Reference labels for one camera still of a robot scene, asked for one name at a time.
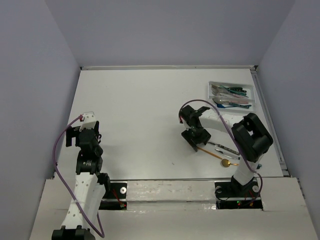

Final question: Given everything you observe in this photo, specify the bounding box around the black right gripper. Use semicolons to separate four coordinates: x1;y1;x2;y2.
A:
181;125;212;151

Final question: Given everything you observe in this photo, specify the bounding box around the knife black speckled handle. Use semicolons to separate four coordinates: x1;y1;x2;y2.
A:
207;141;240;156

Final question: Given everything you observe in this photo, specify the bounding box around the gold spoon orange handle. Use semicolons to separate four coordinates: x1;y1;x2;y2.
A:
197;147;224;160

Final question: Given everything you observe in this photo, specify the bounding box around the small silver knife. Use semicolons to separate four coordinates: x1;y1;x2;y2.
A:
215;149;241;160

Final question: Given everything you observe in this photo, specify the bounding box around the gold utensil teal handle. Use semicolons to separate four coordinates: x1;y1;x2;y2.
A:
221;159;239;168

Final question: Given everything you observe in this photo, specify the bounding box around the blue spoon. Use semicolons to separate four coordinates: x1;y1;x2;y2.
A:
216;103;237;109

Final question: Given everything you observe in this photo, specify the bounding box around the silver spoon pink handle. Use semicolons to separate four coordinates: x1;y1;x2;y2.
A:
212;98;249;105

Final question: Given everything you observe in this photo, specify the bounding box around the silver fork slim handle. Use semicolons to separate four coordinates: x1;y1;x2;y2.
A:
211;91;233;98

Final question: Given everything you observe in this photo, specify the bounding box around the silver spoon teal speckled handle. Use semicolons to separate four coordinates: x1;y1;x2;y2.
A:
229;102;252;109

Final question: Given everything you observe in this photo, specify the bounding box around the silver fork black speckled handle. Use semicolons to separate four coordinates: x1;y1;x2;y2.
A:
226;87;247;94

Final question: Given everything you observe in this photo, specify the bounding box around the teal fork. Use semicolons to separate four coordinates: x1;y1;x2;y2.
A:
219;85;248;98

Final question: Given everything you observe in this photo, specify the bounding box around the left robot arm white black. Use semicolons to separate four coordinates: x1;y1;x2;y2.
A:
51;113;111;240

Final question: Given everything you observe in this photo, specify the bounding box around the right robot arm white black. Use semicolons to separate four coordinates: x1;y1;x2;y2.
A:
178;104;274;201

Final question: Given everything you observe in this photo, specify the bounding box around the white compartment tray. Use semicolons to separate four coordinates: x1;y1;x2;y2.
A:
208;81;256;113

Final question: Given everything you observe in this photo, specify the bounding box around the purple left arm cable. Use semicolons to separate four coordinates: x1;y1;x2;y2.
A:
52;114;105;238

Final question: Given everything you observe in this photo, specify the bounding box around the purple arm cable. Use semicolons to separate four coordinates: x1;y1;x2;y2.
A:
178;99;263;207
52;114;105;238

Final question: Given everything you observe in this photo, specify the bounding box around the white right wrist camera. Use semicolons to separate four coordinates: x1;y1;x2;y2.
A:
178;116;190;130

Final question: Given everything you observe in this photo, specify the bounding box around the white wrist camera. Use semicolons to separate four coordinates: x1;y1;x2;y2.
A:
79;111;97;132
178;116;190;130

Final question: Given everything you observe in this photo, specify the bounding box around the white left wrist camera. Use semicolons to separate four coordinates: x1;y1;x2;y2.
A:
79;111;97;132

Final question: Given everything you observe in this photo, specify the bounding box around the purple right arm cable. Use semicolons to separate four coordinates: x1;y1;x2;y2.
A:
178;99;263;207

